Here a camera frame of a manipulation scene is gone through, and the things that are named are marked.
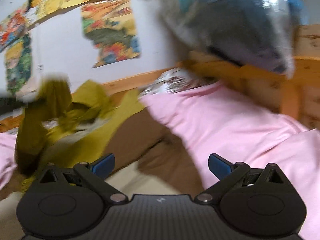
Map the landscape flower poster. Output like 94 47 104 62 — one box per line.
81 0 141 68

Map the green anime character poster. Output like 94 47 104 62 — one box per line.
4 33 33 95

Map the beige brown olive hooded jacket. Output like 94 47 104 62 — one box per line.
14 77 203 196

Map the pink bed sheet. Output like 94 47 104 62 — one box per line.
1 82 319 239

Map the orange-haired anime girl poster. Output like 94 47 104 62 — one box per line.
0 5 28 52

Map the plastic bag of clothes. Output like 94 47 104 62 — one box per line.
160 0 303 77

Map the wooden bed frame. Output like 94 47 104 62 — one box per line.
0 24 320 133

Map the floral patterned white bedding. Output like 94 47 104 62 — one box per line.
139 68 217 97

